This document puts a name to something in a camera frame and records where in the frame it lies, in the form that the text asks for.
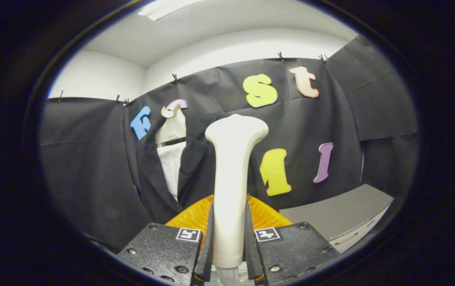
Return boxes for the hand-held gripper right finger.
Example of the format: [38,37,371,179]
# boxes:
[245,195,341,286]

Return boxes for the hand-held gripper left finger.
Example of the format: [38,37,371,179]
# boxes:
[116,195,215,286]

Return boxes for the black suit jacket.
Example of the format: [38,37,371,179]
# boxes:
[134,109,228,225]

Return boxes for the white shirt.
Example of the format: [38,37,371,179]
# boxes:
[157,141,186,202]

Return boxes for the white garment steamer head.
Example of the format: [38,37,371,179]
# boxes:
[205,114,270,269]

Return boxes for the grey cabinet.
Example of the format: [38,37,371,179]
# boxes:
[279,184,395,254]

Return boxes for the black backdrop cloth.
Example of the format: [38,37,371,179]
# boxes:
[39,36,418,253]

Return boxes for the cream plastic hanger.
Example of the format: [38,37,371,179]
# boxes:
[155,102,187,145]

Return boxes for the row of backdrop clips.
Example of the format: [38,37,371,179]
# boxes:
[57,51,329,108]

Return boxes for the ceiling light panel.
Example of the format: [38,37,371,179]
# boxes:
[137,0,206,21]

